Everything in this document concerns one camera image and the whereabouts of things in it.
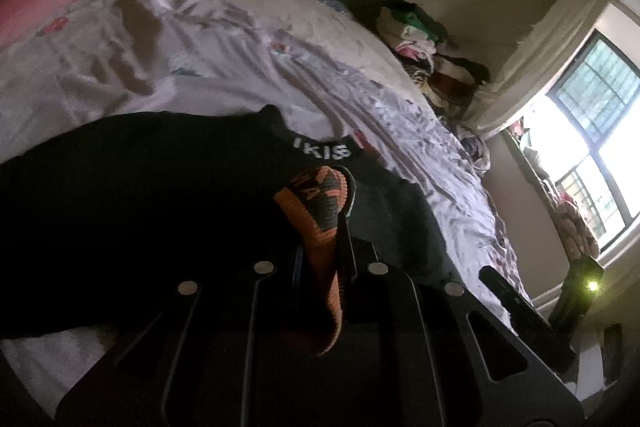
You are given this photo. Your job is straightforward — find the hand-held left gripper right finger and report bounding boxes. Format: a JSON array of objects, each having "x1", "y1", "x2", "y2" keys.
[{"x1": 336, "y1": 211, "x2": 587, "y2": 427}]

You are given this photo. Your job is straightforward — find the pile of mixed clothes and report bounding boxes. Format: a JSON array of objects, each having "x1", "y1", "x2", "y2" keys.
[{"x1": 376, "y1": 2, "x2": 493, "y2": 122}]

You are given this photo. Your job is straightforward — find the clothes on window sill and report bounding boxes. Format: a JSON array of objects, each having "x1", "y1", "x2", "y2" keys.
[{"x1": 502, "y1": 117, "x2": 601, "y2": 259}]

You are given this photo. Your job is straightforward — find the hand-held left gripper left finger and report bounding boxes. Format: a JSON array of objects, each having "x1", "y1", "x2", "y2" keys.
[{"x1": 55, "y1": 244, "x2": 307, "y2": 427}]

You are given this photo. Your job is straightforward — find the cream mattress sheet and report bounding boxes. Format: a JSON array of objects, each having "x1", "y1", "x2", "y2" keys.
[{"x1": 220, "y1": 0, "x2": 426, "y2": 102}]

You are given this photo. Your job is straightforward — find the barred window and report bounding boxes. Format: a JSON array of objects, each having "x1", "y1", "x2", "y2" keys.
[{"x1": 520, "y1": 32, "x2": 640, "y2": 254}]

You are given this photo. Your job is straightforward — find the orange and black sock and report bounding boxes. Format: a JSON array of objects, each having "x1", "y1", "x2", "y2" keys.
[{"x1": 273, "y1": 165, "x2": 357, "y2": 356}]

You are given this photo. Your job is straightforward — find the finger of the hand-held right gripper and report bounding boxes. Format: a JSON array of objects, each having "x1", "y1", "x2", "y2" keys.
[{"x1": 478, "y1": 265, "x2": 576, "y2": 373}]

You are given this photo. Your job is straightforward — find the cream curtain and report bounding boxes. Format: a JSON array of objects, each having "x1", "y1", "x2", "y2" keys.
[{"x1": 465, "y1": 0, "x2": 612, "y2": 138}]

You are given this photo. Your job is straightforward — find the white printed bed sheet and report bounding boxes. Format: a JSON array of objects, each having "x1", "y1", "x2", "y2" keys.
[{"x1": 0, "y1": 0, "x2": 531, "y2": 408}]

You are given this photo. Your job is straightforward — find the black shirt with white lettering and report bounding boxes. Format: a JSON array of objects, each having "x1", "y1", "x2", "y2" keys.
[{"x1": 0, "y1": 104, "x2": 463, "y2": 344}]

